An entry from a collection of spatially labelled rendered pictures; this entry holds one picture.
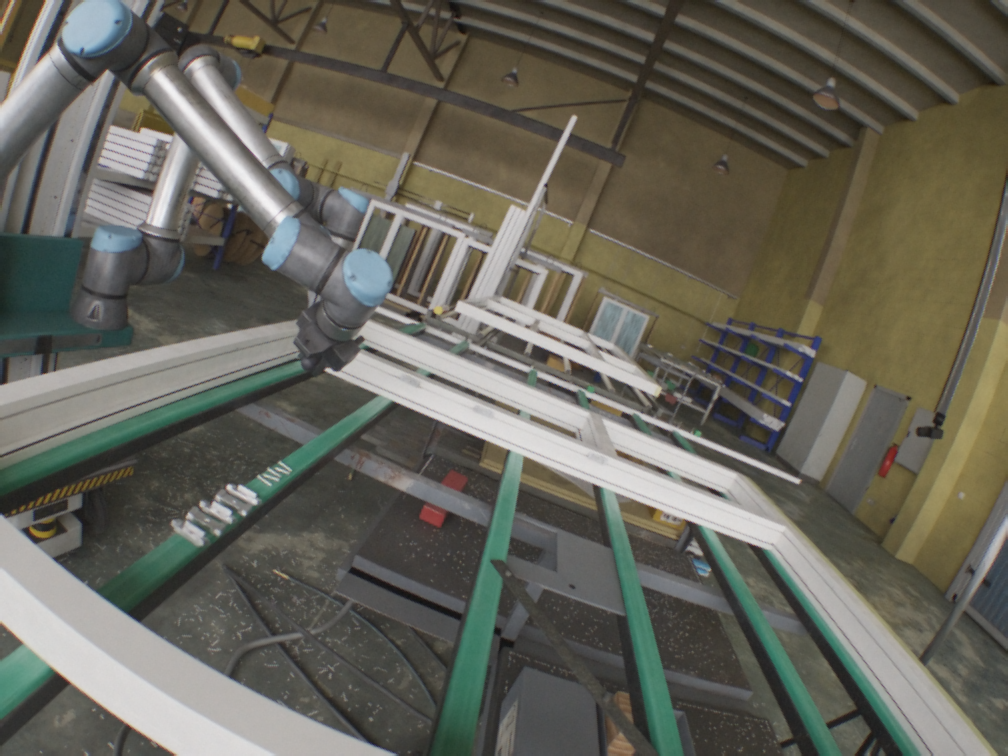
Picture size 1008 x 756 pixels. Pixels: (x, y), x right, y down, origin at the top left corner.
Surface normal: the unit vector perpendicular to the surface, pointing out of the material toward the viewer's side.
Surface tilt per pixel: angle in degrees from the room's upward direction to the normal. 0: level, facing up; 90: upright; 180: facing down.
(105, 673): 90
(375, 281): 46
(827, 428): 90
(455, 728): 0
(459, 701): 0
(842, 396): 90
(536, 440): 90
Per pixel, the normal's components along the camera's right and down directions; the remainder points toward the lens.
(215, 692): 0.38, -0.90
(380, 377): -0.07, 0.18
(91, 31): 0.34, 0.22
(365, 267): 0.63, -0.36
